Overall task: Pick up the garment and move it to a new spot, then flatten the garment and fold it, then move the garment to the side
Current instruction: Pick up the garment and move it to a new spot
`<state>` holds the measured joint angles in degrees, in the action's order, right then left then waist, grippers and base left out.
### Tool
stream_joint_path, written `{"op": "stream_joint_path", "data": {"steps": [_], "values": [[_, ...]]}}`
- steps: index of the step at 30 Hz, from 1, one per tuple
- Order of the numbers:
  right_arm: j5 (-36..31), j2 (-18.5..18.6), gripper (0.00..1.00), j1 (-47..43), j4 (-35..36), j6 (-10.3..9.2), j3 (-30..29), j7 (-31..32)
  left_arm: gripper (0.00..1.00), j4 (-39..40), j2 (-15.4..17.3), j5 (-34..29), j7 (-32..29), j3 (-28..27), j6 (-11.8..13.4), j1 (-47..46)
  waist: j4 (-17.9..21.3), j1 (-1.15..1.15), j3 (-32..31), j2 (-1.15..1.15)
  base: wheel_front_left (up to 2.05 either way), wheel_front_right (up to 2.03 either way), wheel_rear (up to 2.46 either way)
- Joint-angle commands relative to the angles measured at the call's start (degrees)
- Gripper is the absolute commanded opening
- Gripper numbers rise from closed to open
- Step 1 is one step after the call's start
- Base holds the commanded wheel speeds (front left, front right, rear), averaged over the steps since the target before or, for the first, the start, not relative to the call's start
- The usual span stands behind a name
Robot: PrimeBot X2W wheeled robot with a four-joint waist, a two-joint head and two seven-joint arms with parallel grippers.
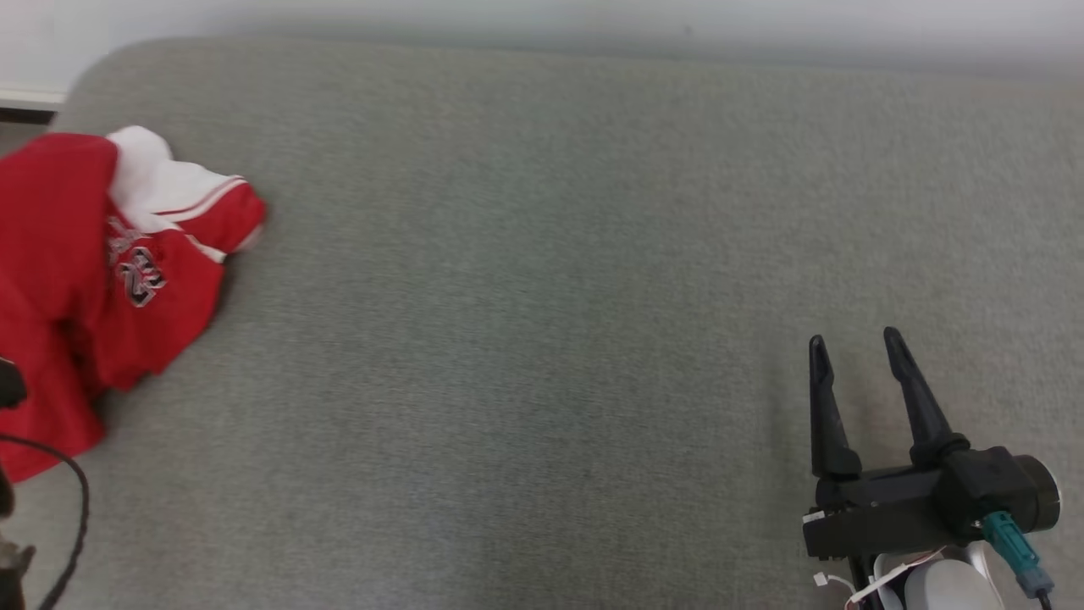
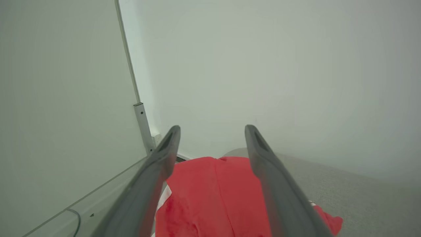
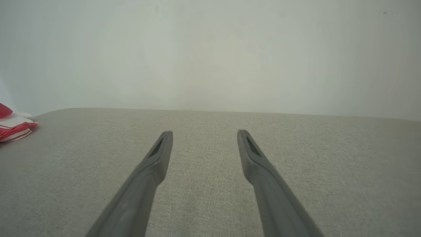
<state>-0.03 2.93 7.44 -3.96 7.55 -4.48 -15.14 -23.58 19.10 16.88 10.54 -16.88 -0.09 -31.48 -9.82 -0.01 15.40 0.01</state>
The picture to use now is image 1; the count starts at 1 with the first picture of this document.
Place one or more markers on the red Bulls 23 shorts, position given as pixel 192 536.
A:
pixel 51 254

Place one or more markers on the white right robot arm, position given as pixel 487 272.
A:
pixel 948 585

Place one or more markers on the red white Bulls jersey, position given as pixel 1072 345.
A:
pixel 161 191

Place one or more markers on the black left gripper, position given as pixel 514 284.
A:
pixel 8 383

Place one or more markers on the white wall baseboard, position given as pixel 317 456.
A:
pixel 30 100

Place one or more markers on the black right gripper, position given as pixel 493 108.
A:
pixel 898 504

